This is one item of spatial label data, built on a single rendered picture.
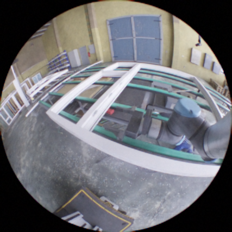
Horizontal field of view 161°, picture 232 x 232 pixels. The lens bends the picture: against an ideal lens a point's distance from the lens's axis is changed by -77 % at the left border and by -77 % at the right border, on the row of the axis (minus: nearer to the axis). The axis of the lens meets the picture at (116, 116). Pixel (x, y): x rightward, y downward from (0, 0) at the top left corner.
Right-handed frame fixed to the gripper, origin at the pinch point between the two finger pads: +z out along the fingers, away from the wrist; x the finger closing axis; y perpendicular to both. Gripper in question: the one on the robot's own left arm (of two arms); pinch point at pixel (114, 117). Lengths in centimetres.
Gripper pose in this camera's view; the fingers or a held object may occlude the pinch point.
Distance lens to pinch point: 41.1
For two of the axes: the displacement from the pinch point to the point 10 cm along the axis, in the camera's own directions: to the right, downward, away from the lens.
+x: 4.3, -7.0, 5.7
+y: 1.1, 6.7, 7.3
